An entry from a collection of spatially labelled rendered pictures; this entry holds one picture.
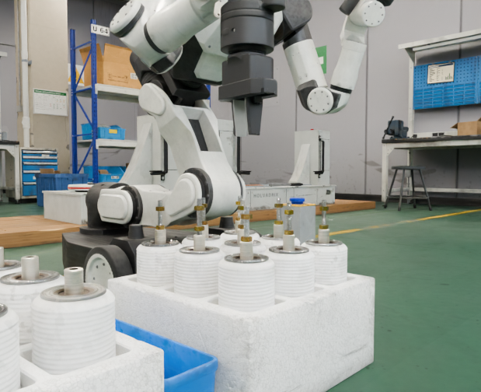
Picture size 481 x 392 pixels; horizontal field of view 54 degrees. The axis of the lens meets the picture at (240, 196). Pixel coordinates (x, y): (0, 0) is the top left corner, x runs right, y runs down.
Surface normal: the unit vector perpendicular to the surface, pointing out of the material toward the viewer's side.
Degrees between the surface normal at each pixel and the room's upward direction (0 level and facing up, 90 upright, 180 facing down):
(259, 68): 90
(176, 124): 113
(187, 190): 90
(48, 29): 90
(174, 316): 90
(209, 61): 142
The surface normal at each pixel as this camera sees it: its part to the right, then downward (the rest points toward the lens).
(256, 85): -0.15, 0.05
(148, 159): 0.70, 0.04
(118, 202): -0.71, 0.04
